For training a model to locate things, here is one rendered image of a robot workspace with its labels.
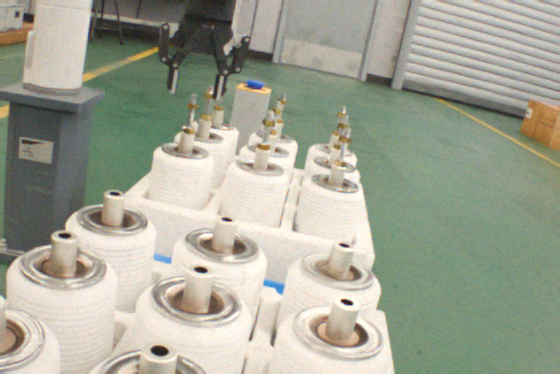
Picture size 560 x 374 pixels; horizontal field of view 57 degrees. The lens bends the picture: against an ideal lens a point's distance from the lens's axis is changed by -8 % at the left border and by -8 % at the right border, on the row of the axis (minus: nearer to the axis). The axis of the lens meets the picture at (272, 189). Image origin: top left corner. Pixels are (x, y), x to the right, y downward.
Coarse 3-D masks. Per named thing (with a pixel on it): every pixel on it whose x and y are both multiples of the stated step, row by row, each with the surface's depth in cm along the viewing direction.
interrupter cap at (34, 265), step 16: (32, 256) 45; (48, 256) 46; (80, 256) 47; (96, 256) 47; (32, 272) 43; (48, 272) 44; (80, 272) 45; (96, 272) 45; (48, 288) 41; (64, 288) 42; (80, 288) 42
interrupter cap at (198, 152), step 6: (168, 144) 87; (174, 144) 88; (162, 150) 84; (168, 150) 84; (174, 150) 86; (198, 150) 88; (204, 150) 88; (180, 156) 83; (186, 156) 83; (192, 156) 83; (198, 156) 84; (204, 156) 85
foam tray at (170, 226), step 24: (144, 192) 86; (216, 192) 93; (288, 192) 101; (168, 216) 81; (192, 216) 81; (216, 216) 83; (288, 216) 89; (360, 216) 96; (168, 240) 83; (264, 240) 81; (288, 240) 81; (312, 240) 81; (360, 240) 85; (288, 264) 82
